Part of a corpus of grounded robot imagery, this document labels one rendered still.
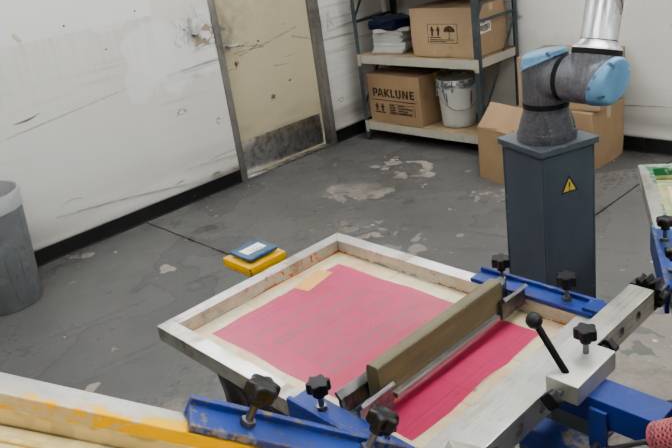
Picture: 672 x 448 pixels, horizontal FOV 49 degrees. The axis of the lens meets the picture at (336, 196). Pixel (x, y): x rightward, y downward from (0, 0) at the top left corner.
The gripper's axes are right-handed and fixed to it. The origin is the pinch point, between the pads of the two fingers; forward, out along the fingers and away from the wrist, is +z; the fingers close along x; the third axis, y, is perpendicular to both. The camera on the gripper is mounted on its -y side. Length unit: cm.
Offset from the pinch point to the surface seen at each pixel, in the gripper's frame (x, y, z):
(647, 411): -81, 56, 9
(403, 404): -72, 31, 43
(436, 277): -28, 42, 52
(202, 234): 177, 0, 295
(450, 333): -58, 37, 36
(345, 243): -11, 24, 70
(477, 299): -50, 41, 32
